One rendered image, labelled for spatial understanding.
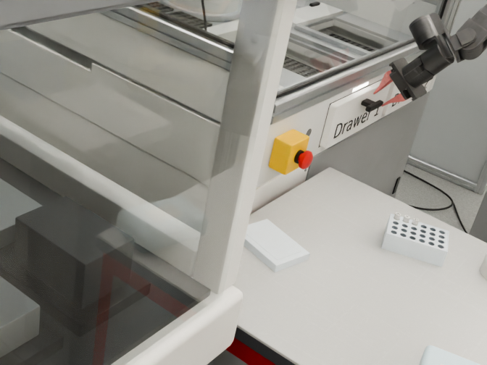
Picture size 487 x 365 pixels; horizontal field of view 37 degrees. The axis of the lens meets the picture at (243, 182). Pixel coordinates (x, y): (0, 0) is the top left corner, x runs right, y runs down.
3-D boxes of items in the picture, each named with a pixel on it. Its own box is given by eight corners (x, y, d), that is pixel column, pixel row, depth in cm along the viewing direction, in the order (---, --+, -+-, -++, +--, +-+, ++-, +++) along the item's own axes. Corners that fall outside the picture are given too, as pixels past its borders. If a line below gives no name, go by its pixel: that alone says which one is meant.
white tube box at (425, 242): (443, 245, 150) (449, 230, 148) (441, 267, 143) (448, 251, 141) (385, 227, 152) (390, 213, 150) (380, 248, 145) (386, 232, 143)
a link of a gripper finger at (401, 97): (377, 85, 176) (406, 64, 170) (393, 110, 176) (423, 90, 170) (364, 91, 171) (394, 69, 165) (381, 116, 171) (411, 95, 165)
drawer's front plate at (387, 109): (427, 92, 211) (439, 57, 206) (384, 116, 189) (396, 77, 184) (422, 90, 212) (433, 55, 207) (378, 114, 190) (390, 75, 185)
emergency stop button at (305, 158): (312, 167, 149) (317, 150, 147) (302, 173, 146) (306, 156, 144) (300, 161, 151) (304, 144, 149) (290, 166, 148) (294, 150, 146)
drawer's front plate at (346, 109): (380, 119, 188) (392, 80, 182) (325, 150, 166) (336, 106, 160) (374, 116, 188) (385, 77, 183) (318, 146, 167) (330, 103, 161)
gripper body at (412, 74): (398, 61, 171) (422, 43, 166) (421, 96, 170) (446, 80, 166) (386, 66, 166) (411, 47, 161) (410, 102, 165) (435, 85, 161)
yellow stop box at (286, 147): (305, 167, 152) (313, 137, 149) (287, 177, 147) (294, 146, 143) (285, 157, 154) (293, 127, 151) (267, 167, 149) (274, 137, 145)
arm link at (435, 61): (448, 59, 157) (461, 61, 161) (435, 32, 159) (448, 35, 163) (423, 76, 161) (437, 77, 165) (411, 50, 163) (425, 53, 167)
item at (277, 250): (308, 260, 137) (310, 253, 136) (275, 272, 132) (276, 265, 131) (265, 224, 145) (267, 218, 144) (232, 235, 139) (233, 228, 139)
